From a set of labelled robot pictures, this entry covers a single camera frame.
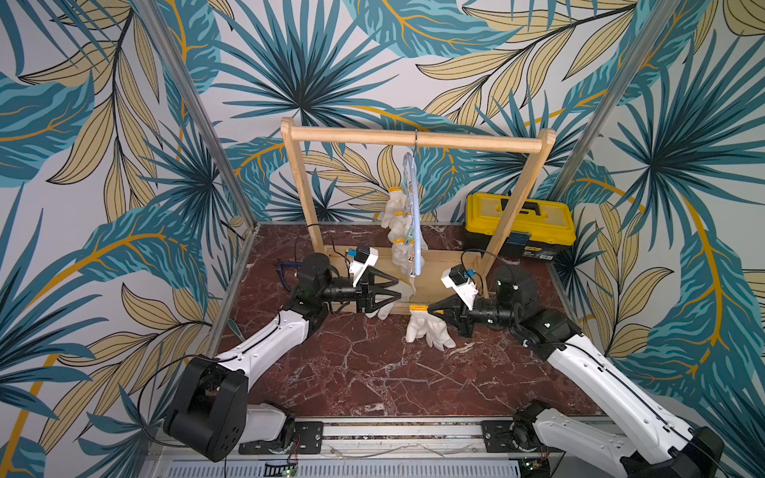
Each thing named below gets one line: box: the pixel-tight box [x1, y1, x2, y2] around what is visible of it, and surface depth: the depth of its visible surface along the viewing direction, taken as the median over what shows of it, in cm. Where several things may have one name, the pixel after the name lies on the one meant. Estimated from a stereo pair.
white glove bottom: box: [405, 304, 457, 352], surface depth 74 cm
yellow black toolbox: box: [464, 192, 577, 261], surface depth 102 cm
